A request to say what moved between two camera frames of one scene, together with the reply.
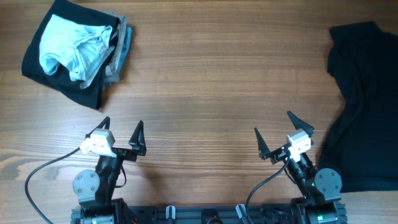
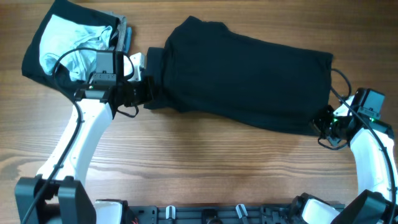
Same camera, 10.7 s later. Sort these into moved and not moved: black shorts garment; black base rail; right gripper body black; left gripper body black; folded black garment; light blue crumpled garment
Moved: black shorts garment; right gripper body black; left gripper body black
Not moved: folded black garment; light blue crumpled garment; black base rail
